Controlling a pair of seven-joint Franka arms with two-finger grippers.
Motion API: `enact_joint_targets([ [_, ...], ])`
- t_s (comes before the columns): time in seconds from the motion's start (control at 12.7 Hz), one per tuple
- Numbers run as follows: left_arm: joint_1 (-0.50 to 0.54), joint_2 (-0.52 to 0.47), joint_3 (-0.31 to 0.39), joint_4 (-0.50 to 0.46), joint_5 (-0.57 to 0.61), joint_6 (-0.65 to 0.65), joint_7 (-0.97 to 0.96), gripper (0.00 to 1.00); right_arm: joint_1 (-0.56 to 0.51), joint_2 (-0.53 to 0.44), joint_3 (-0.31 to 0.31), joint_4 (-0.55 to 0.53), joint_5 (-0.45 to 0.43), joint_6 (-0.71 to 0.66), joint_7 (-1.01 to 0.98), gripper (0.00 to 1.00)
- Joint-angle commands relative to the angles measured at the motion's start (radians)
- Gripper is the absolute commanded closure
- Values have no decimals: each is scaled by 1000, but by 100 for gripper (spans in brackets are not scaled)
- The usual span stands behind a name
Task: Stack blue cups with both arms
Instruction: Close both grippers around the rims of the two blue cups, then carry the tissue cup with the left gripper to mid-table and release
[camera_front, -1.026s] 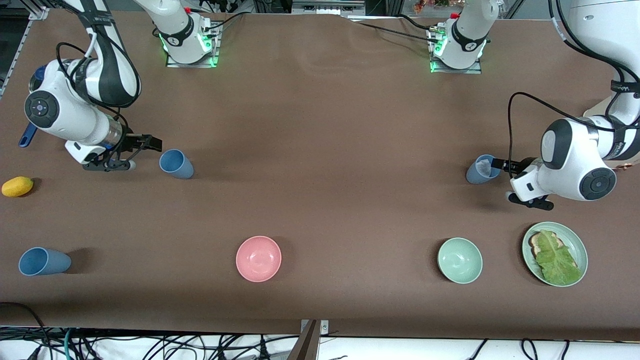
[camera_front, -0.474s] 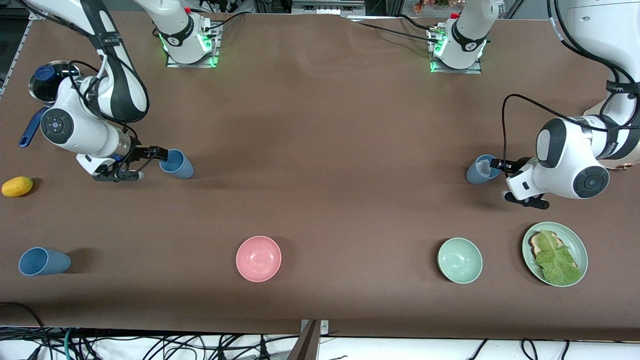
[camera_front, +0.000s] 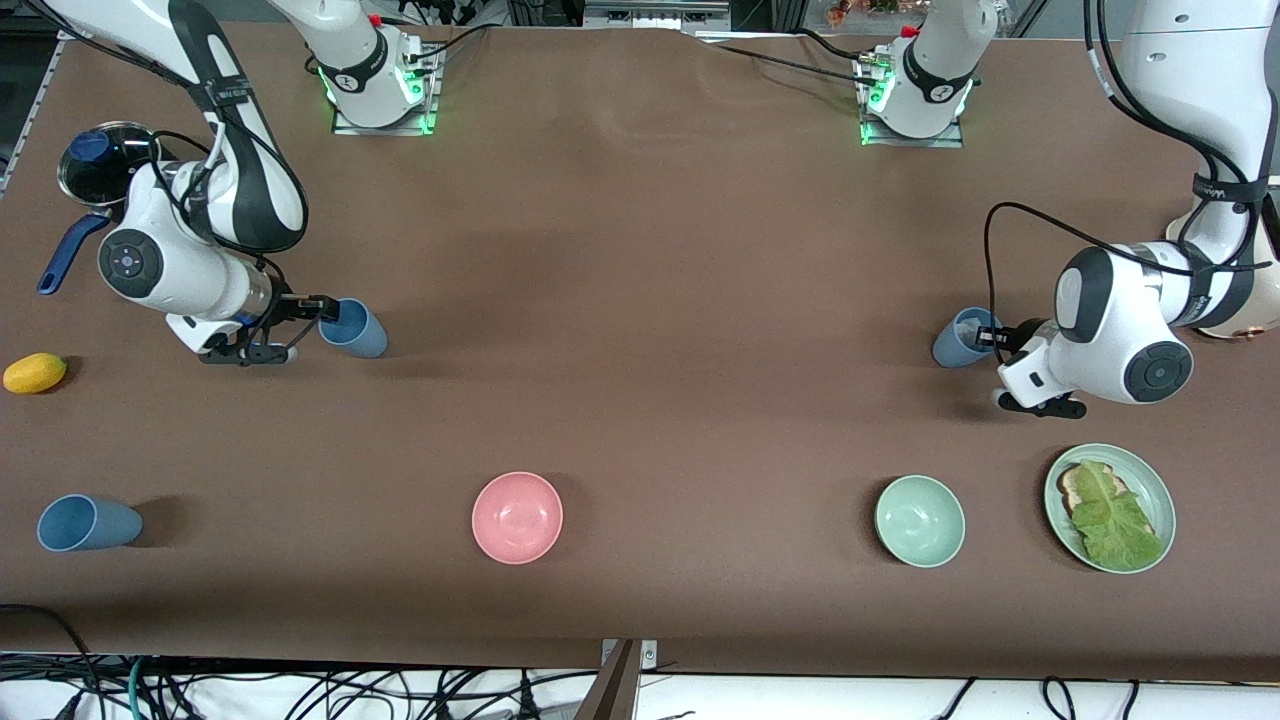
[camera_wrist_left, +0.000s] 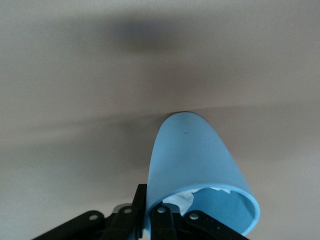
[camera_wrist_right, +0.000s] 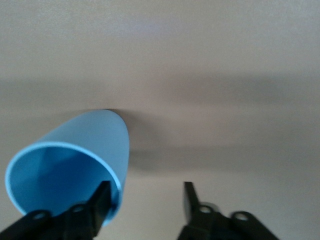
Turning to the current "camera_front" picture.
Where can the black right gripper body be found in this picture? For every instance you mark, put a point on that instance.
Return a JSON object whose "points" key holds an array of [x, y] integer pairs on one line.
{"points": [[287, 305]]}

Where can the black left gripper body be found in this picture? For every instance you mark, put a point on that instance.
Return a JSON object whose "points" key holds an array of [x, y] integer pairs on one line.
{"points": [[1026, 333]]}

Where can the blue plastic cup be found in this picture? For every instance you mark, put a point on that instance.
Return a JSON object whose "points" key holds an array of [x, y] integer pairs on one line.
{"points": [[955, 345], [357, 330], [88, 523]]}

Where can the white crumpled paper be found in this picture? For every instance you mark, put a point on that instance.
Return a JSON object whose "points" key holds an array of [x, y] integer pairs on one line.
{"points": [[967, 326]]}

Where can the toast slice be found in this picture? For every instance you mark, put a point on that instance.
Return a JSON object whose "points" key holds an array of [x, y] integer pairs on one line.
{"points": [[1070, 488]]}

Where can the pale green bowl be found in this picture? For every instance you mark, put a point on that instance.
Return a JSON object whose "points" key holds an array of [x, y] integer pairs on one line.
{"points": [[920, 521]]}

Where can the green lettuce leaf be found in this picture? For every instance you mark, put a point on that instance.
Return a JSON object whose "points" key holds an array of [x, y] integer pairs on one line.
{"points": [[1115, 525]]}

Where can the pale green plate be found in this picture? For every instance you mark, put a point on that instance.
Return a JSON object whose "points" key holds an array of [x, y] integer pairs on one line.
{"points": [[1160, 505]]}

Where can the glass lid blue knob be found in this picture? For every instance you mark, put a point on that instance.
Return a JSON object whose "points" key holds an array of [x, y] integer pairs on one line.
{"points": [[95, 165]]}

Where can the yellow lemon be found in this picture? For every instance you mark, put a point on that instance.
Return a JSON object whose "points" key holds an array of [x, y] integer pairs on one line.
{"points": [[34, 373]]}

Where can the pink bowl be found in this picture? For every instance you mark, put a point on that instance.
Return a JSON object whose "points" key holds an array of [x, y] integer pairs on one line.
{"points": [[517, 518]]}

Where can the grey metal control box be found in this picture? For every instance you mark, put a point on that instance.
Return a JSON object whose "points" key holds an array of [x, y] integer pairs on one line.
{"points": [[655, 14]]}

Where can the dark stand leg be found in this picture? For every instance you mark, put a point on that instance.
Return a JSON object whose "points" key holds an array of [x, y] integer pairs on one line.
{"points": [[612, 690]]}

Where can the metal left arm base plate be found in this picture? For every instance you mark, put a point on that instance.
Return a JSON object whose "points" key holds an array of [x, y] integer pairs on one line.
{"points": [[950, 138]]}

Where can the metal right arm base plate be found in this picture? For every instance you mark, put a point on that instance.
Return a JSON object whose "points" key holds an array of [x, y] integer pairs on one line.
{"points": [[425, 115]]}

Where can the metal table edge bracket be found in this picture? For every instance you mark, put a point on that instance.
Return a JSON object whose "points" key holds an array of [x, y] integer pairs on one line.
{"points": [[648, 655]]}

